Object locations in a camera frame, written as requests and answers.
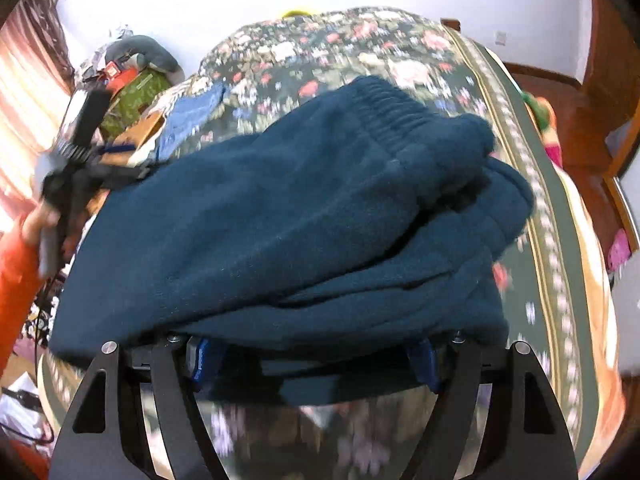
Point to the pink orange curtain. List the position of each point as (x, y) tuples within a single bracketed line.
[(36, 82)]

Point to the orange red box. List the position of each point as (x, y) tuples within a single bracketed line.
[(115, 78)]

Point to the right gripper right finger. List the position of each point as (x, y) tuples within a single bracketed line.
[(495, 416)]

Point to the brown wooden door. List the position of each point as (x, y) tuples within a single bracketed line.
[(610, 88)]

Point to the grey neck pillow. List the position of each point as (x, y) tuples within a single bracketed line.
[(140, 52)]

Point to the pink toy on floor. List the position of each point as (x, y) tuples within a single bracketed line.
[(619, 251)]

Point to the white wall socket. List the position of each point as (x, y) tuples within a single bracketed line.
[(500, 38)]

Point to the wooden laptop tray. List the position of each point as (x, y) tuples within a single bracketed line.
[(137, 140)]

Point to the orange sleeve forearm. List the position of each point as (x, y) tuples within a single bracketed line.
[(19, 284)]

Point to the dark teal fleece pants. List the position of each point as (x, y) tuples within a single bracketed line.
[(320, 259)]

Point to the striped patchwork bed sheet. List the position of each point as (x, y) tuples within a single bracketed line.
[(598, 357)]

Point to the person left hand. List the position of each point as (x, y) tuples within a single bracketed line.
[(46, 216)]

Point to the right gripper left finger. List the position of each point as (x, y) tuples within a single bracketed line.
[(103, 435)]

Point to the folded blue jeans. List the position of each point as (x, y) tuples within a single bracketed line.
[(186, 117)]

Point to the floral bedspread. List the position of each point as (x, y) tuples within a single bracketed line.
[(286, 64)]

